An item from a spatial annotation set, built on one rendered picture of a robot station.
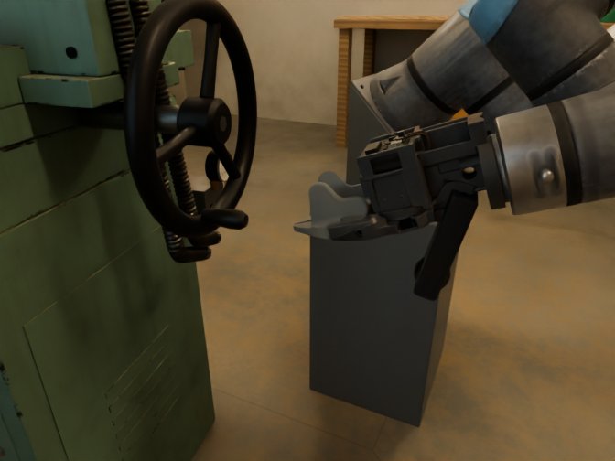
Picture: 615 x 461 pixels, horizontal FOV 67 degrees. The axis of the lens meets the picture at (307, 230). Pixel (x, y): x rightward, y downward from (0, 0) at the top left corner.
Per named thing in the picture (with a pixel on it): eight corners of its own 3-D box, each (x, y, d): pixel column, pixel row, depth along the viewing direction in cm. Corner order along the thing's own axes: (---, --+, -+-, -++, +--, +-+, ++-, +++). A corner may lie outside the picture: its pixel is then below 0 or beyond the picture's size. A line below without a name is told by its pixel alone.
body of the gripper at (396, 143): (363, 140, 48) (485, 106, 44) (386, 214, 51) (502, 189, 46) (348, 161, 42) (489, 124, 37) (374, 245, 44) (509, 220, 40)
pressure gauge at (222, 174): (221, 196, 89) (217, 155, 85) (203, 194, 90) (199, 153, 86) (234, 185, 94) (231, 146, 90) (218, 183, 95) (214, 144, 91)
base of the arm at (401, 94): (385, 69, 106) (418, 37, 100) (439, 131, 108) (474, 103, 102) (358, 89, 92) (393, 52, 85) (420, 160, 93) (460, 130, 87)
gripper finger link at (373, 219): (334, 212, 49) (415, 195, 45) (339, 228, 49) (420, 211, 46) (322, 231, 45) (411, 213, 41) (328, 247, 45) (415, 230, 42)
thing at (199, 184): (210, 229, 92) (205, 191, 88) (156, 221, 95) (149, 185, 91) (228, 212, 99) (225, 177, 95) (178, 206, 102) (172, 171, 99)
